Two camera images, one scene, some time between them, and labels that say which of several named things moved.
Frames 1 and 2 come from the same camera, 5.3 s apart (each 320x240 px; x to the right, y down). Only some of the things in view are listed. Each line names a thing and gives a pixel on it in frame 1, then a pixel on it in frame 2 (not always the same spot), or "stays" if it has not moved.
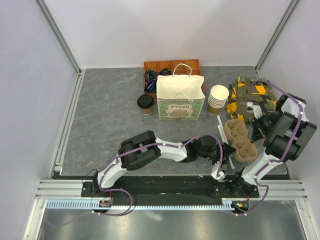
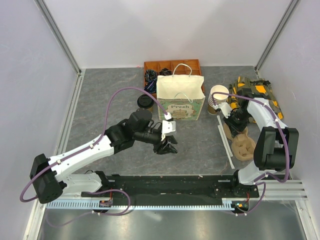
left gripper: (226, 150) → (158, 147)
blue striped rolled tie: (151, 87) stays
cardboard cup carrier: (236, 131) stays
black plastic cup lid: (145, 101) stays
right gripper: (258, 131) → (235, 129)
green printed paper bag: (180, 96) stays
